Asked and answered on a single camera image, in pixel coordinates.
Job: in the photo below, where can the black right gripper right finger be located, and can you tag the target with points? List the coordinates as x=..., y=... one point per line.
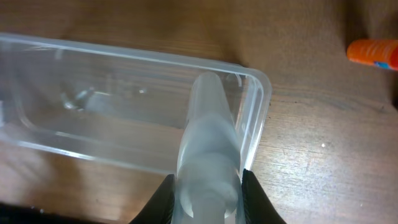
x=257, y=207

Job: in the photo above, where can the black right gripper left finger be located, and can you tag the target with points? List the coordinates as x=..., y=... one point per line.
x=160, y=207

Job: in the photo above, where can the clear plastic container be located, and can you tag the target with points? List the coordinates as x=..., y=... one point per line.
x=117, y=105

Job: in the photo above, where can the white spray bottle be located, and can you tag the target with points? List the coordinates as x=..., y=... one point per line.
x=209, y=160

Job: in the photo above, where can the orange tablet tube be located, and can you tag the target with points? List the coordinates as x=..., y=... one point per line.
x=378, y=53

